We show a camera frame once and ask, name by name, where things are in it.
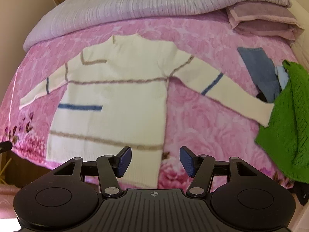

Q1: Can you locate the cream striped knit sweater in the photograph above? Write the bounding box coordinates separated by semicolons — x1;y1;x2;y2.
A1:
20;34;274;188

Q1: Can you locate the pink rose bed blanket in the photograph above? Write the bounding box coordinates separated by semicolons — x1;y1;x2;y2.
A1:
1;10;296;189

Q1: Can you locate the green knit garment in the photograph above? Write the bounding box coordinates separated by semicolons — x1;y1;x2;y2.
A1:
255;60;308;183

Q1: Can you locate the black garment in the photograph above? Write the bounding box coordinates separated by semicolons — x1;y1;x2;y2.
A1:
256;91;268;103

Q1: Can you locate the blue denim garment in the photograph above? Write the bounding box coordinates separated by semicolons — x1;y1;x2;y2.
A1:
237;47;281;103

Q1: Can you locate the light blue garment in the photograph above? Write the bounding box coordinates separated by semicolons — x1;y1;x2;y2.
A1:
275;66;289;90

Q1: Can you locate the mauve pillow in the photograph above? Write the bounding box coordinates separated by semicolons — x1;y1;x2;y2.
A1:
226;1;304;41

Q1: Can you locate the lavender striped quilt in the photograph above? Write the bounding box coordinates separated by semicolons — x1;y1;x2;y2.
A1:
23;0;292;51

